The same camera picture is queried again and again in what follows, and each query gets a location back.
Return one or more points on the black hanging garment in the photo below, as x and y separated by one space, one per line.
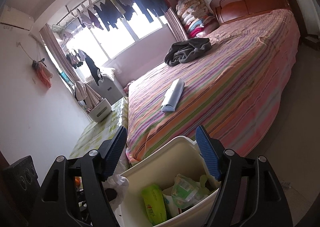
92 65

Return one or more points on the window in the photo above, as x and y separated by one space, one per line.
120 39

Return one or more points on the bed with striped sheet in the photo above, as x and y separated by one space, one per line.
225 86

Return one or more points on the white air conditioner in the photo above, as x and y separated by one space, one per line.
16 19

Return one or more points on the pink cloth on floor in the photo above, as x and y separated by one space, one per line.
128 88

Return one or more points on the bright green wipes packet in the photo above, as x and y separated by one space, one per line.
153 202

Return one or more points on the white plastic bin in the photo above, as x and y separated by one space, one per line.
180 156

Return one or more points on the white hanging garment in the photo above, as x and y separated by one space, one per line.
80 90

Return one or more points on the white wipes packet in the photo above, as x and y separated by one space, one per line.
172 203

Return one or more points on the white washing machine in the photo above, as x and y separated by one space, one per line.
110 89

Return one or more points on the cluster of hanging socks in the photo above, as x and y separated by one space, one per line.
75 59

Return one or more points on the pink curtain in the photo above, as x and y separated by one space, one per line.
175 24
57 49

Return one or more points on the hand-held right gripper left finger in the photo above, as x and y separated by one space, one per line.
116 151

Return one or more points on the stack of folded quilts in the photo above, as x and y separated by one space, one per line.
195 16

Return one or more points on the green white plastic bag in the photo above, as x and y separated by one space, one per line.
186 187

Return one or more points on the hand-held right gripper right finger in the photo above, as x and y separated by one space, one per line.
207 153

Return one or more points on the yellow checked plastic tablecloth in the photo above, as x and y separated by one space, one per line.
100 129

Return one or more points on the light blue white case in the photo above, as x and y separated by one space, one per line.
172 95

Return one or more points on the white crumpled plastic bag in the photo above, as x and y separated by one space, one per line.
121 184

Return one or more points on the white plastic basket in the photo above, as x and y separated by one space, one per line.
98 111

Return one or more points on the teal hanging bag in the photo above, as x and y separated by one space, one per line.
64 77

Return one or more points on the grey crumpled blanket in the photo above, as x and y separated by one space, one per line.
187 50

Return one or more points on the orange cloth on wall hook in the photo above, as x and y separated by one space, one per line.
43 74

